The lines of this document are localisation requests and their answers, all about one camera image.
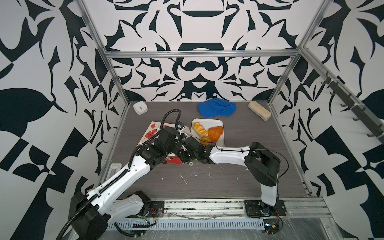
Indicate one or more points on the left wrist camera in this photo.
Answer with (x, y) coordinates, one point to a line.
(180, 126)

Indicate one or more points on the white red paper bag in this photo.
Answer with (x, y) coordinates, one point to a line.
(152, 129)

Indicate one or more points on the small yellow fake bread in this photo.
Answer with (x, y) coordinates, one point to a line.
(205, 140)

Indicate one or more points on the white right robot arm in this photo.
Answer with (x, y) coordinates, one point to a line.
(262, 163)

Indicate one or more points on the beige sponge block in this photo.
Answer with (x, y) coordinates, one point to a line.
(259, 110)

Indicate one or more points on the orange fake baguette bread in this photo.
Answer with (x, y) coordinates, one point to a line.
(215, 133)

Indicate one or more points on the black wall hook rail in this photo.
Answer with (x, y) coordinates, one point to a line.
(361, 111)

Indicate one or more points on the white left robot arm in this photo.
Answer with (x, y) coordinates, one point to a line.
(91, 213)

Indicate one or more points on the white plastic tray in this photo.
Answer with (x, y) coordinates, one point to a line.
(207, 124)

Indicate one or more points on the white slotted cable duct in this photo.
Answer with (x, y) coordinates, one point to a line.
(207, 224)

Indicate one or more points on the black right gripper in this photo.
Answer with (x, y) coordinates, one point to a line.
(182, 155)

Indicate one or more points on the white square analog clock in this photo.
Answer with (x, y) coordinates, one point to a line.
(140, 108)

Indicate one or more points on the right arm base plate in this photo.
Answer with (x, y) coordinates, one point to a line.
(258, 209)

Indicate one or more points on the blue cloth cap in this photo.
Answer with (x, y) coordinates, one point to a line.
(216, 107)

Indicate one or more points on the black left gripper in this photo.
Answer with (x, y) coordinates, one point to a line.
(178, 144)

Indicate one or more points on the yellow fake croissant bread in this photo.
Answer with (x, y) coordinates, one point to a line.
(199, 130)

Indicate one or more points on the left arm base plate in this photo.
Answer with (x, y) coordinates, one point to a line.
(152, 209)

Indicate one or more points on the green circuit board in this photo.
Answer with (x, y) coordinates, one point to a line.
(272, 226)

